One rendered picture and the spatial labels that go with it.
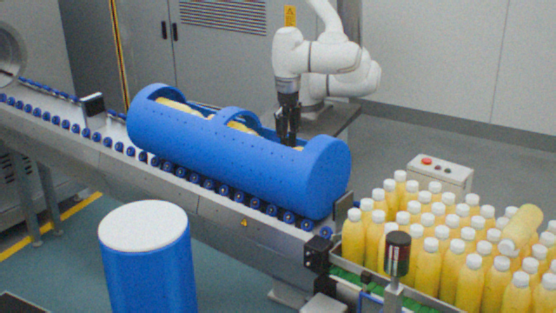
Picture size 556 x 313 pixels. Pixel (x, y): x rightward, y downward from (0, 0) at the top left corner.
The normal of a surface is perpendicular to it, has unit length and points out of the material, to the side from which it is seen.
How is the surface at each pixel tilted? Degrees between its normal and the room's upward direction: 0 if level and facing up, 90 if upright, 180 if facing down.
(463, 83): 90
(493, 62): 90
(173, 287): 90
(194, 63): 90
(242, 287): 0
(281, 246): 70
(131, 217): 0
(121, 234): 0
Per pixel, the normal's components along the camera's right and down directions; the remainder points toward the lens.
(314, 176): 0.79, 0.28
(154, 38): -0.49, 0.42
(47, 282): -0.02, -0.88
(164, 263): 0.58, 0.37
